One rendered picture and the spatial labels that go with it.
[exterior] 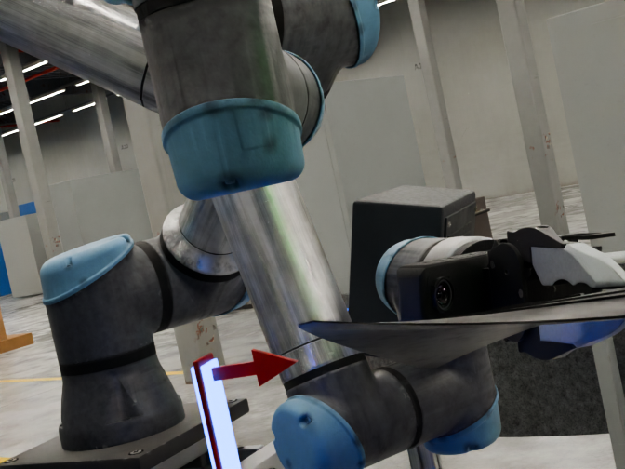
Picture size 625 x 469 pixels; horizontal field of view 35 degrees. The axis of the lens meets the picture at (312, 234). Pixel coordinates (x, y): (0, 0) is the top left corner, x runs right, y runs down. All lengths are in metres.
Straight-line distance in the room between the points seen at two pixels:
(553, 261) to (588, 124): 6.52
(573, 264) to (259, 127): 0.24
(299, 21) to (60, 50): 0.31
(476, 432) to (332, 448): 0.16
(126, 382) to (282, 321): 0.39
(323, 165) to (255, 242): 9.60
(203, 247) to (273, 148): 0.67
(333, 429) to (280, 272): 0.14
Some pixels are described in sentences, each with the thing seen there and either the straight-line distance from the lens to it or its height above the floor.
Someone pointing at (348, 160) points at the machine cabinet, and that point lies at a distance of 10.47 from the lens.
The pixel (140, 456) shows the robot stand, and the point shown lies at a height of 1.04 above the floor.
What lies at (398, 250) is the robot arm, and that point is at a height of 1.21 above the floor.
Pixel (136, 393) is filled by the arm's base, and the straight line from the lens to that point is 1.19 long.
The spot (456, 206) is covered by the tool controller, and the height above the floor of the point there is 1.22.
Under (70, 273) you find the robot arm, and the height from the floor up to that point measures 1.24.
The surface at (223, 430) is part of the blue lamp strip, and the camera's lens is 0.65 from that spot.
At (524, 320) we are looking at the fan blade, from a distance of 0.52.
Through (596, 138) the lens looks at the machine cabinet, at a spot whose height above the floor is 1.17.
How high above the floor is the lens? 1.29
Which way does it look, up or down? 3 degrees down
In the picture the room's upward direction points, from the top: 12 degrees counter-clockwise
